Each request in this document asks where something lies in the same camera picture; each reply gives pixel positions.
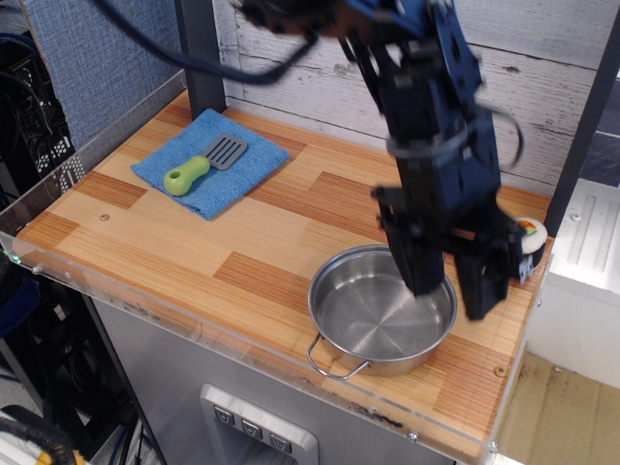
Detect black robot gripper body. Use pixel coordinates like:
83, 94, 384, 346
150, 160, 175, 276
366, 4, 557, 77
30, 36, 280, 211
373, 110, 525, 279

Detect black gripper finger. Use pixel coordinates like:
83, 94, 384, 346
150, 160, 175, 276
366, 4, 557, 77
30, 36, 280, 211
386, 226, 445, 295
455, 252, 512, 321

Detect stainless steel pot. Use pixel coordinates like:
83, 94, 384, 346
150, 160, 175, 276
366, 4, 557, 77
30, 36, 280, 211
306, 244, 457, 381

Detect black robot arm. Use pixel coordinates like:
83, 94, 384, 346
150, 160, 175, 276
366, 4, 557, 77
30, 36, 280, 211
237, 1, 533, 321

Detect plush sushi roll toy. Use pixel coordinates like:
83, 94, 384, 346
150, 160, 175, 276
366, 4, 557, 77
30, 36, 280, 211
516, 217, 547, 282

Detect clear acrylic table guard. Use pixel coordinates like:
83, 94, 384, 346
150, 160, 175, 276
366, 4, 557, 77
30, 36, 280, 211
1, 187, 543, 464

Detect blue microfiber cloth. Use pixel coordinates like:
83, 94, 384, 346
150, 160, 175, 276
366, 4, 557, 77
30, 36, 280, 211
132, 109, 289, 220

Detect grey button control panel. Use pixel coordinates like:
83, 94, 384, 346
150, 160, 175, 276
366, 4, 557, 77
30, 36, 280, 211
200, 384, 320, 464

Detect dark grey right post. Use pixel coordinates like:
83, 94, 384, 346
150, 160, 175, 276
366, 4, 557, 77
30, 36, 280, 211
546, 0, 620, 239

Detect dark grey post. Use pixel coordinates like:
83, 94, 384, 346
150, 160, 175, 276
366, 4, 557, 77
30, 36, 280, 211
546, 0, 620, 239
175, 0, 227, 119

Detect green handled grey spatula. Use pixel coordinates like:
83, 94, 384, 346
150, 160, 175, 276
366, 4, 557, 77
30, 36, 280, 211
164, 134, 248, 197

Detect dark grey left post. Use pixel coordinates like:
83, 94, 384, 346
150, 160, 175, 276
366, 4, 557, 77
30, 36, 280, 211
175, 0, 227, 119

